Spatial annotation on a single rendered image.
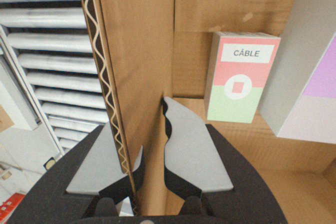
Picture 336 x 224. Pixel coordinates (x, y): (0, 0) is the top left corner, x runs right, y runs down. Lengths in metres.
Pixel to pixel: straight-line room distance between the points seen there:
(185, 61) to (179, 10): 0.06
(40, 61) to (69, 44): 0.15
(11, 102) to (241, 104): 0.85
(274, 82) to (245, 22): 0.08
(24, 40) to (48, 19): 0.13
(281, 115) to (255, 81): 0.04
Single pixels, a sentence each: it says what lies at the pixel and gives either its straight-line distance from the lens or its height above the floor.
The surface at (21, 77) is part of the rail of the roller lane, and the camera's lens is 0.75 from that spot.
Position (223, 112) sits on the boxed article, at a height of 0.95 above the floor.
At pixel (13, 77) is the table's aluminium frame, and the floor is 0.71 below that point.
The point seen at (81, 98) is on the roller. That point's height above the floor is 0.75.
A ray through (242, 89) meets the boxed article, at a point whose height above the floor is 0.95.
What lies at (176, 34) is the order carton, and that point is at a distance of 0.20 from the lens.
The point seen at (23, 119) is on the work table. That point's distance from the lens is 0.91.
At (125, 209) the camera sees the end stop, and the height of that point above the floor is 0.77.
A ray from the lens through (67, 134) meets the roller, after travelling 0.78.
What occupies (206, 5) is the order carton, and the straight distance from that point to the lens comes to 0.20.
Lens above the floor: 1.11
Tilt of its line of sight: 58 degrees down
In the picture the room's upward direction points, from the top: 156 degrees counter-clockwise
